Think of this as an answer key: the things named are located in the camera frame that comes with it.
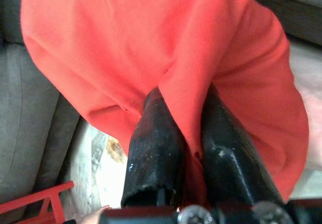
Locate red pillow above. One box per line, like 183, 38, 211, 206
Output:
20, 0, 310, 209

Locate dark grey fabric sofa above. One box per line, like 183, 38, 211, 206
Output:
0, 0, 81, 204

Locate dark brown furniture base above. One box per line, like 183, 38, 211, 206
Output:
248, 0, 322, 46

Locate red wooden rack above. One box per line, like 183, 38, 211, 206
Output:
0, 180, 75, 224

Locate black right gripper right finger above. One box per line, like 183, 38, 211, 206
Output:
200, 83, 286, 207

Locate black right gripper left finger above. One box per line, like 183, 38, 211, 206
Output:
120, 87, 188, 208

